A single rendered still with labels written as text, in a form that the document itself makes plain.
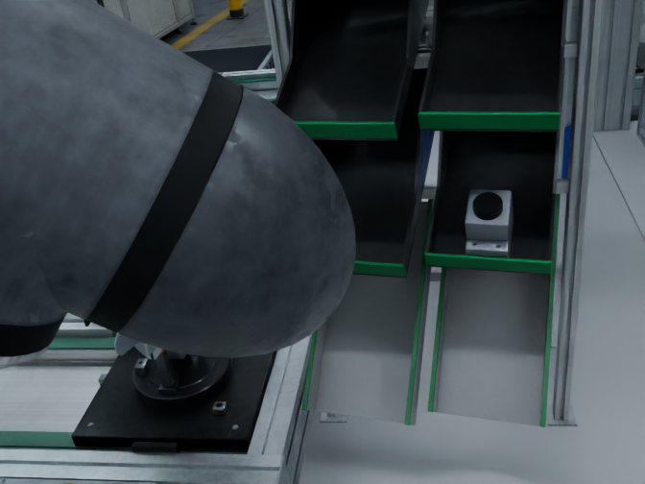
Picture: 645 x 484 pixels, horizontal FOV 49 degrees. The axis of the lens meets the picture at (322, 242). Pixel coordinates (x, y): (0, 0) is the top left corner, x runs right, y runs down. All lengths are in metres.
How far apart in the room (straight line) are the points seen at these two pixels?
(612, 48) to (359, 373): 1.25
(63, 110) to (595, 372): 1.01
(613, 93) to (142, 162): 1.77
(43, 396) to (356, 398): 0.52
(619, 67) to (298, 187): 1.70
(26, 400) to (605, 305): 0.95
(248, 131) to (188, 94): 0.02
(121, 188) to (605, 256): 1.25
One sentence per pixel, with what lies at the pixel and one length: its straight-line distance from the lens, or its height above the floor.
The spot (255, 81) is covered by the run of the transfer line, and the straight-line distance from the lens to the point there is 2.33.
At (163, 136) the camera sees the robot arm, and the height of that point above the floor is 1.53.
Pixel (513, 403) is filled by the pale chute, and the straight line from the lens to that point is 0.89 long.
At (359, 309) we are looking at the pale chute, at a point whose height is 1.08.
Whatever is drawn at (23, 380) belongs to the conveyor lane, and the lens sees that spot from 1.24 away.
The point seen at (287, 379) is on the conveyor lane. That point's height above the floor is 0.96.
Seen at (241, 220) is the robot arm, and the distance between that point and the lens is 0.25.
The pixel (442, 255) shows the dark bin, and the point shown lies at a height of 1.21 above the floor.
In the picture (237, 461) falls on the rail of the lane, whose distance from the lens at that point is 0.92.
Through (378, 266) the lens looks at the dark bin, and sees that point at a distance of 0.76.
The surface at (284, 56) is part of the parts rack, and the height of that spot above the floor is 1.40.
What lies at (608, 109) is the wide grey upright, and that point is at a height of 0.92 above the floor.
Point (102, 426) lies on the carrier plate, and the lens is 1.01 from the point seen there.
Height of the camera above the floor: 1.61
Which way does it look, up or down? 30 degrees down
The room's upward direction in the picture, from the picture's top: 8 degrees counter-clockwise
